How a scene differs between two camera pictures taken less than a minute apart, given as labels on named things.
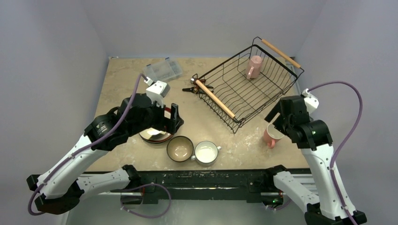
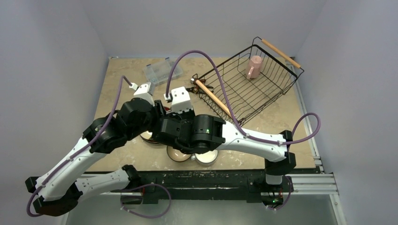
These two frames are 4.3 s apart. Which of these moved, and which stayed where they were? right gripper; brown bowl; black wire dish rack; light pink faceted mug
Moved: right gripper
Stayed: black wire dish rack; brown bowl; light pink faceted mug
